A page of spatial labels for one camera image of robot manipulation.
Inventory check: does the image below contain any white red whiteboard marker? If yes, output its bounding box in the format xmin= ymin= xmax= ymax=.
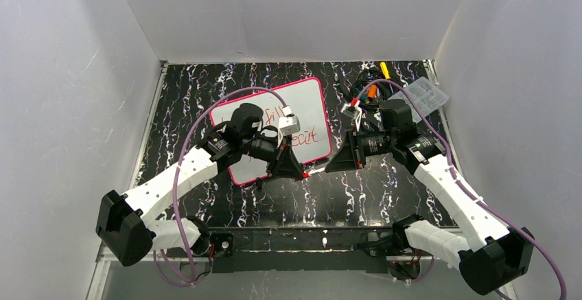
xmin=308 ymin=167 xmax=325 ymax=176

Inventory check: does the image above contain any pink framed whiteboard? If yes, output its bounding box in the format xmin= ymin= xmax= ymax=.
xmin=209 ymin=77 xmax=332 ymax=185

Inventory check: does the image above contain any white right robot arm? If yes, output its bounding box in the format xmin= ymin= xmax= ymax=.
xmin=325 ymin=100 xmax=533 ymax=295

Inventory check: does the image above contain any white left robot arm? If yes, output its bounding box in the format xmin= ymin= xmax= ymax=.
xmin=95 ymin=103 xmax=304 ymax=266

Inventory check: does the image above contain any clear plastic compartment box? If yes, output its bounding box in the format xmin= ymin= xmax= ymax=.
xmin=389 ymin=77 xmax=450 ymax=124

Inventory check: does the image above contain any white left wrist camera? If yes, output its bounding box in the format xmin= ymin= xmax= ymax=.
xmin=278 ymin=105 xmax=301 ymax=137

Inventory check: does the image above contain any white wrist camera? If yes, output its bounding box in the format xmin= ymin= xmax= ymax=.
xmin=340 ymin=97 xmax=363 ymax=131
xmin=278 ymin=105 xmax=301 ymax=137

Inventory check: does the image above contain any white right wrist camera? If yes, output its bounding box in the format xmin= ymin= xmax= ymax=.
xmin=340 ymin=97 xmax=363 ymax=131

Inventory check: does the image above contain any orange cable connector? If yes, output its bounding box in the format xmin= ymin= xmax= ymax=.
xmin=366 ymin=85 xmax=377 ymax=102

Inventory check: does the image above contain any black coiled cable bundle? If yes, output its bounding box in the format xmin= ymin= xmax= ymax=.
xmin=336 ymin=68 xmax=401 ymax=111

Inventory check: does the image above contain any yellow handled screwdriver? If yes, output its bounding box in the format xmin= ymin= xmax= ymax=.
xmin=380 ymin=62 xmax=391 ymax=80

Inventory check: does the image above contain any aluminium front frame rail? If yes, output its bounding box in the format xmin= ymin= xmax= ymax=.
xmin=86 ymin=227 xmax=518 ymax=300

